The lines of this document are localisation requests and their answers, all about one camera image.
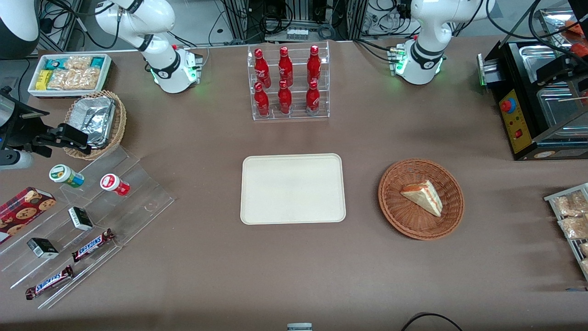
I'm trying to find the tan wicker basket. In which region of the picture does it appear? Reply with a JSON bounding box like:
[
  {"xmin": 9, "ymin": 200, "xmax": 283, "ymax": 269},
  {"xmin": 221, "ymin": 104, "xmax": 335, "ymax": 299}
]
[{"xmin": 63, "ymin": 90, "xmax": 127, "ymax": 160}]

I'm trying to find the steel food pan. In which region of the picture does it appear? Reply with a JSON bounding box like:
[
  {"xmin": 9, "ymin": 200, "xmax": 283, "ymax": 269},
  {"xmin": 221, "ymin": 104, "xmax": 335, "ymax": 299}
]
[
  {"xmin": 519, "ymin": 45, "xmax": 572, "ymax": 88},
  {"xmin": 537, "ymin": 87, "xmax": 588, "ymax": 138}
]

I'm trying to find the aluminium equipment frame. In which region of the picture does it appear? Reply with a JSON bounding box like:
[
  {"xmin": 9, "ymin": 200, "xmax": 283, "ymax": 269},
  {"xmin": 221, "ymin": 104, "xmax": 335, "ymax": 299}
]
[{"xmin": 223, "ymin": 0, "xmax": 370, "ymax": 44}]

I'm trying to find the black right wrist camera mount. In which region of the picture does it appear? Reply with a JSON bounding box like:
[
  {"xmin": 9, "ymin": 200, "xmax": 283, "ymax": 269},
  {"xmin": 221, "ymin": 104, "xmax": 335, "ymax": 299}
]
[{"xmin": 0, "ymin": 89, "xmax": 50, "ymax": 138}]

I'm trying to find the clear bag of crackers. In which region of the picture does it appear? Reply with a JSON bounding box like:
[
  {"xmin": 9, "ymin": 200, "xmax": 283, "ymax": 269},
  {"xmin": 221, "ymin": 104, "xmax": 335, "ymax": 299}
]
[
  {"xmin": 64, "ymin": 56, "xmax": 94, "ymax": 71},
  {"xmin": 47, "ymin": 68, "xmax": 101, "ymax": 91}
]

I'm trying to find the green lid snack cup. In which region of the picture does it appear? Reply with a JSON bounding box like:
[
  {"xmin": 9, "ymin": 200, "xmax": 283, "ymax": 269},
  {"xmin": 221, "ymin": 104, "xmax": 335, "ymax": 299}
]
[{"xmin": 49, "ymin": 164, "xmax": 85, "ymax": 188}]

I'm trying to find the silver foil packet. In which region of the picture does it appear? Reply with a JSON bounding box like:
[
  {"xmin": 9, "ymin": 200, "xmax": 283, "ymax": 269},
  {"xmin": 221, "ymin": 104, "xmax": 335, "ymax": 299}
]
[{"xmin": 69, "ymin": 97, "xmax": 116, "ymax": 148}]

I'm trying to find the clear acrylic stepped display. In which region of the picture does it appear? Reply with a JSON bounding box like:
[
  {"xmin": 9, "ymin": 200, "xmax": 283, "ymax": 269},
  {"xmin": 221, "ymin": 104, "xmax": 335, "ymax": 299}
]
[{"xmin": 0, "ymin": 145, "xmax": 176, "ymax": 309}]

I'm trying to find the white rectangular snack bin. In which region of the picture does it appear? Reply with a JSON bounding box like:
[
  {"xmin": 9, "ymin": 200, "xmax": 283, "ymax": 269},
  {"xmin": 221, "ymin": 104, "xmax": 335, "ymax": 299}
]
[{"xmin": 28, "ymin": 53, "xmax": 113, "ymax": 98}]

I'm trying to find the tray of packaged snacks right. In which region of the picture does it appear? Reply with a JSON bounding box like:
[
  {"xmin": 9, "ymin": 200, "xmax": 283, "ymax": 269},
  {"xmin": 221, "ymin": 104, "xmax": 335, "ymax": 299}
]
[{"xmin": 544, "ymin": 183, "xmax": 588, "ymax": 281}]

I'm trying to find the small black box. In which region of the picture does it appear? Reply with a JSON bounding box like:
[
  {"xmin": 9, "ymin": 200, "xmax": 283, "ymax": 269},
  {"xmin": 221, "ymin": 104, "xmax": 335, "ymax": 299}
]
[
  {"xmin": 27, "ymin": 237, "xmax": 59, "ymax": 259},
  {"xmin": 68, "ymin": 206, "xmax": 94, "ymax": 231}
]

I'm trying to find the clear acrylic bottle rack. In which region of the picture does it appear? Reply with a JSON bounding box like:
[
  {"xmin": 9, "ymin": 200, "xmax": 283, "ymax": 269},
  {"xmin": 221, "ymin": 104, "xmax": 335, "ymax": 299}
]
[{"xmin": 247, "ymin": 40, "xmax": 330, "ymax": 121}]

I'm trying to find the brown wicker basket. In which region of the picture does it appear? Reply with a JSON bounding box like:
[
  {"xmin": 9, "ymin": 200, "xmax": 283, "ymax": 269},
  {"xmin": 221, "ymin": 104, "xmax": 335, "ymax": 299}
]
[{"xmin": 378, "ymin": 159, "xmax": 465, "ymax": 241}]

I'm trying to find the snickers chocolate bar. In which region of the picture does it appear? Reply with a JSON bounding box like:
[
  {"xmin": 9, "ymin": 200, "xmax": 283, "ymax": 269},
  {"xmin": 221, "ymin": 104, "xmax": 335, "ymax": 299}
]
[
  {"xmin": 72, "ymin": 228, "xmax": 115, "ymax": 263},
  {"xmin": 25, "ymin": 265, "xmax": 74, "ymax": 300}
]

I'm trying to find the red soda bottle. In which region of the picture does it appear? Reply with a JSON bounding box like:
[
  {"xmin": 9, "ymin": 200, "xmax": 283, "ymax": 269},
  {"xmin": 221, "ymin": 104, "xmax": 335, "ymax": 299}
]
[
  {"xmin": 306, "ymin": 80, "xmax": 321, "ymax": 114},
  {"xmin": 278, "ymin": 80, "xmax": 293, "ymax": 115},
  {"xmin": 278, "ymin": 46, "xmax": 294, "ymax": 87},
  {"xmin": 254, "ymin": 48, "xmax": 271, "ymax": 88},
  {"xmin": 307, "ymin": 45, "xmax": 322, "ymax": 86},
  {"xmin": 254, "ymin": 82, "xmax": 270, "ymax": 117}
]

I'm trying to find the cream plastic tray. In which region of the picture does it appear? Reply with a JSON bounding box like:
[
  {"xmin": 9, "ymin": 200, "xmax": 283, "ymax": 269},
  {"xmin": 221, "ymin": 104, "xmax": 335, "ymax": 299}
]
[{"xmin": 240, "ymin": 154, "xmax": 346, "ymax": 225}]

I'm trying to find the black cable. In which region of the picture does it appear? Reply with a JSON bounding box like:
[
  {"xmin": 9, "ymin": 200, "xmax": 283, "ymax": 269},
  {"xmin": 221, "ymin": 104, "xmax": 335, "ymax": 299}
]
[{"xmin": 401, "ymin": 312, "xmax": 464, "ymax": 331}]

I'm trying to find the black food warmer machine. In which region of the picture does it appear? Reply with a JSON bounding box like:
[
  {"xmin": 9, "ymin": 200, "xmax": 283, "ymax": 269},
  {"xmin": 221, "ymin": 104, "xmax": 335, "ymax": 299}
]
[{"xmin": 477, "ymin": 0, "xmax": 588, "ymax": 161}]

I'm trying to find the red lid snack cup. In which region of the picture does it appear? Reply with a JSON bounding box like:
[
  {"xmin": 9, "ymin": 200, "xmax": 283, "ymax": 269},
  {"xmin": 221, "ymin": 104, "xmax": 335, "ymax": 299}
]
[{"xmin": 100, "ymin": 173, "xmax": 130, "ymax": 197}]

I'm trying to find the red cookie box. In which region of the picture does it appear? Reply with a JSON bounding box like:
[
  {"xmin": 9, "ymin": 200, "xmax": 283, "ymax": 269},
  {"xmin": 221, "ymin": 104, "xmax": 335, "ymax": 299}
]
[{"xmin": 0, "ymin": 187, "xmax": 57, "ymax": 245}]

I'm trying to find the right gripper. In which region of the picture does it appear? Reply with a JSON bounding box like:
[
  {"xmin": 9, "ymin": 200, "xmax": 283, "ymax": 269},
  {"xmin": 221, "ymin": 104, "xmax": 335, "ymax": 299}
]
[{"xmin": 0, "ymin": 123, "xmax": 91, "ymax": 170}]

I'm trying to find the clear bag of pastry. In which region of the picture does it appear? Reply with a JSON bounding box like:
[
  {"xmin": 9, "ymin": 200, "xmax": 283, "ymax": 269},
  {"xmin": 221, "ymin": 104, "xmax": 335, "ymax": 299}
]
[
  {"xmin": 558, "ymin": 215, "xmax": 588, "ymax": 240},
  {"xmin": 553, "ymin": 191, "xmax": 588, "ymax": 217}
]

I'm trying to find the triangle sandwich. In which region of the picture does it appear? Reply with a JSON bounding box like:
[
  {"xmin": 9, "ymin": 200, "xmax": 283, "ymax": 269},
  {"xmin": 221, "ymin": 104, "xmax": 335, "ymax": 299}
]
[{"xmin": 401, "ymin": 179, "xmax": 443, "ymax": 217}]

